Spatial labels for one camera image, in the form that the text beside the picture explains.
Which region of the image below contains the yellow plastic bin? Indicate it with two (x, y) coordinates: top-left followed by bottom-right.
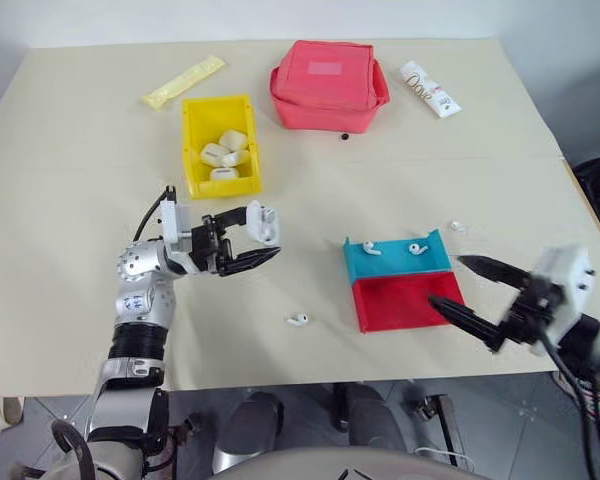
(180, 93), (264, 201)

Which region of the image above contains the blue plastic tray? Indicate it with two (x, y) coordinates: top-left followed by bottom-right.
(341, 228), (452, 280)

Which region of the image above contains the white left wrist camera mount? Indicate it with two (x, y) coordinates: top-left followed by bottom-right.
(159, 200), (195, 252)

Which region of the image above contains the grey rounded robot leg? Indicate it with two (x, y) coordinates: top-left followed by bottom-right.
(211, 391), (287, 472)
(333, 382), (404, 451)

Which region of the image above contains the red plastic tray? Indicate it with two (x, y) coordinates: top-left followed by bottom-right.
(351, 271), (468, 334)

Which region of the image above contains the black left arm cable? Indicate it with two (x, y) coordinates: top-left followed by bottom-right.
(133, 185), (179, 242)

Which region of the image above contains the pale yellow packet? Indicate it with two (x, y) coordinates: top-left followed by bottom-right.
(140, 55), (226, 110)

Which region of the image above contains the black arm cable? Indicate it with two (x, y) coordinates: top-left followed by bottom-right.
(538, 327), (600, 480)
(133, 185), (179, 242)

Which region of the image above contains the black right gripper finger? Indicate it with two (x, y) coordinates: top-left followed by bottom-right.
(458, 254), (535, 291)
(427, 294), (512, 355)

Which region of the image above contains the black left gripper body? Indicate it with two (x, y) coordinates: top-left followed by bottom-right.
(189, 214), (234, 278)

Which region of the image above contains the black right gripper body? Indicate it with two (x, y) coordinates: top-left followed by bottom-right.
(501, 271), (567, 347)

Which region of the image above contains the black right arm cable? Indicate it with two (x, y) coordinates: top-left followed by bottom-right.
(538, 327), (600, 480)

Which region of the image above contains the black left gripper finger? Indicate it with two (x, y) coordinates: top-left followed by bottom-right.
(212, 205), (251, 233)
(218, 245), (283, 278)

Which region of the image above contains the pink fabric bag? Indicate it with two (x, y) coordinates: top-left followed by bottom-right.
(268, 39), (392, 134)

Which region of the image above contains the white cosmetic tube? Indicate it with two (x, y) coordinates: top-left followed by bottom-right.
(399, 60), (462, 120)

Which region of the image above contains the beige stool leg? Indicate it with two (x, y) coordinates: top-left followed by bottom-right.
(0, 396), (27, 427)

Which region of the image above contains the thin white floor cable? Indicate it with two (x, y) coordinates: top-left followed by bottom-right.
(413, 444), (477, 472)

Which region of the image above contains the metal floor frame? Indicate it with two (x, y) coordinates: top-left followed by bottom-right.
(411, 393), (467, 467)

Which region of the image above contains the white patterned shoe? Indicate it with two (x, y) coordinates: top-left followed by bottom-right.
(572, 377), (600, 427)

